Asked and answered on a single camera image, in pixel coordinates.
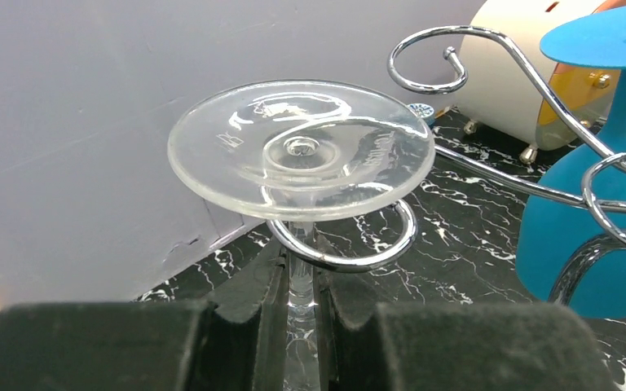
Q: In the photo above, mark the white orange cylindrical appliance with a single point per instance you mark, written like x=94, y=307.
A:
x=542, y=71

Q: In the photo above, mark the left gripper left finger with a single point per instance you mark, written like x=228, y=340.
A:
x=231, y=339

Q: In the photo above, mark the clear wine glass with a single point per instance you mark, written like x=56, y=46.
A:
x=298, y=152

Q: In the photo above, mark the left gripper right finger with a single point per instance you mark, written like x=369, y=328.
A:
x=412, y=326

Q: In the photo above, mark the small blue lidded jar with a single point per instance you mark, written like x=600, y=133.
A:
x=426, y=112

